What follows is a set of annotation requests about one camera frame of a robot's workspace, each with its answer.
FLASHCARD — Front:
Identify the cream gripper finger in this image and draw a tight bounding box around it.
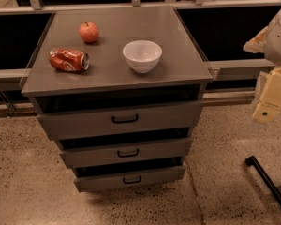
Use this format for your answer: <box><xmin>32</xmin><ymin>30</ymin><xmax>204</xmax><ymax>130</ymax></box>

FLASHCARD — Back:
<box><xmin>252</xmin><ymin>67</ymin><xmax>281</xmax><ymax>124</ymax></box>
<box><xmin>243</xmin><ymin>27</ymin><xmax>268</xmax><ymax>53</ymax></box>

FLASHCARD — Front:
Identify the grey bottom drawer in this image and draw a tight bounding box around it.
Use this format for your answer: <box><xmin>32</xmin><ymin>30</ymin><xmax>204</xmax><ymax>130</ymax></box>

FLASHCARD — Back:
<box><xmin>74</xmin><ymin>165</ymin><xmax>185</xmax><ymax>192</ymax></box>

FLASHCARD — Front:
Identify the grey drawer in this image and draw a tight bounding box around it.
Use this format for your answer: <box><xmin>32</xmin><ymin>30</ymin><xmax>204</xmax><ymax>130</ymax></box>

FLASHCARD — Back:
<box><xmin>37</xmin><ymin>101</ymin><xmax>202</xmax><ymax>140</ymax></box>
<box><xmin>74</xmin><ymin>165</ymin><xmax>185</xmax><ymax>192</ymax></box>
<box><xmin>60</xmin><ymin>138</ymin><xmax>192</xmax><ymax>168</ymax></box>

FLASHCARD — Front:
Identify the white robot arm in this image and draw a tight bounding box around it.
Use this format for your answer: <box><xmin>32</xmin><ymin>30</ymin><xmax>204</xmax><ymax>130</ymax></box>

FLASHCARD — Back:
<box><xmin>243</xmin><ymin>9</ymin><xmax>281</xmax><ymax>124</ymax></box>

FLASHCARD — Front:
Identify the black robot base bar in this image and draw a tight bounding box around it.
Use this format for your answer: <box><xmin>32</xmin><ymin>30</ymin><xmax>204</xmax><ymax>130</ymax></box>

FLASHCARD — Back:
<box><xmin>245</xmin><ymin>156</ymin><xmax>281</xmax><ymax>207</ymax></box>

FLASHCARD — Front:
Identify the grey drawer cabinet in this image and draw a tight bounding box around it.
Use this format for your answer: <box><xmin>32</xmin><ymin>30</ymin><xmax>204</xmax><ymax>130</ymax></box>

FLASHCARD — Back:
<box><xmin>22</xmin><ymin>7</ymin><xmax>211</xmax><ymax>178</ymax></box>

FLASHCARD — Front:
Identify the grey top drawer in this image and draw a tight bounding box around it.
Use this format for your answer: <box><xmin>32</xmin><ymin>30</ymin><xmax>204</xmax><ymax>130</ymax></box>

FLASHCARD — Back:
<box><xmin>37</xmin><ymin>101</ymin><xmax>202</xmax><ymax>140</ymax></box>

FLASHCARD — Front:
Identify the grey middle drawer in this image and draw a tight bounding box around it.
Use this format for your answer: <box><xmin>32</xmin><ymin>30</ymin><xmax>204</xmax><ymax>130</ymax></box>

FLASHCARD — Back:
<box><xmin>60</xmin><ymin>138</ymin><xmax>192</xmax><ymax>168</ymax></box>

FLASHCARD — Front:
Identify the white ceramic bowl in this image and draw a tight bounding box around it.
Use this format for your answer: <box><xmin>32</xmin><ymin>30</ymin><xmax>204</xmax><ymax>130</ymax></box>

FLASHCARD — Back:
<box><xmin>123</xmin><ymin>40</ymin><xmax>163</xmax><ymax>73</ymax></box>

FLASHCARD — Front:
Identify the red apple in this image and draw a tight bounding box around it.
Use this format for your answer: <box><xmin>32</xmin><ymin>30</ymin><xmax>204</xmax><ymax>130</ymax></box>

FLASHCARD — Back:
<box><xmin>79</xmin><ymin>22</ymin><xmax>99</xmax><ymax>43</ymax></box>

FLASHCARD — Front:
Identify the crushed red soda can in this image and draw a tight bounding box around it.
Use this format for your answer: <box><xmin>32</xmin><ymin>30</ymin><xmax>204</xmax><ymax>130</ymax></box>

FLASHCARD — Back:
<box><xmin>49</xmin><ymin>49</ymin><xmax>90</xmax><ymax>72</ymax></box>

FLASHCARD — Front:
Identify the metal railing frame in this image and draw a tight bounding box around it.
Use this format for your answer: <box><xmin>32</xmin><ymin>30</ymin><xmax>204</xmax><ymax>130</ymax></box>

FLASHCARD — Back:
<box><xmin>0</xmin><ymin>0</ymin><xmax>281</xmax><ymax>116</ymax></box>

